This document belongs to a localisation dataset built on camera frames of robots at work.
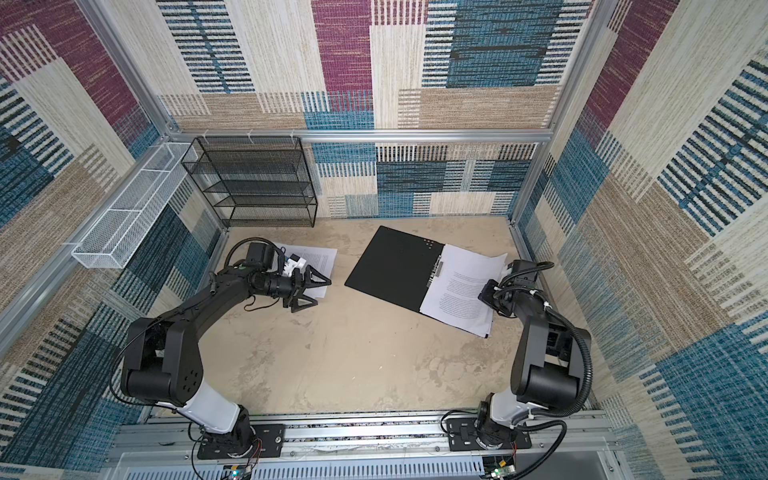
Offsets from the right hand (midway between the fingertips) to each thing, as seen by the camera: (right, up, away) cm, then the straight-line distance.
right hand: (484, 297), depth 93 cm
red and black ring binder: (-26, +8, +13) cm, 30 cm away
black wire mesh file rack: (-78, +39, +17) cm, 89 cm away
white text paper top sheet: (-8, 0, +6) cm, 10 cm away
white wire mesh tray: (-94, +19, -20) cm, 98 cm away
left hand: (-47, +4, -9) cm, 48 cm away
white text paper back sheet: (-54, +12, -6) cm, 56 cm away
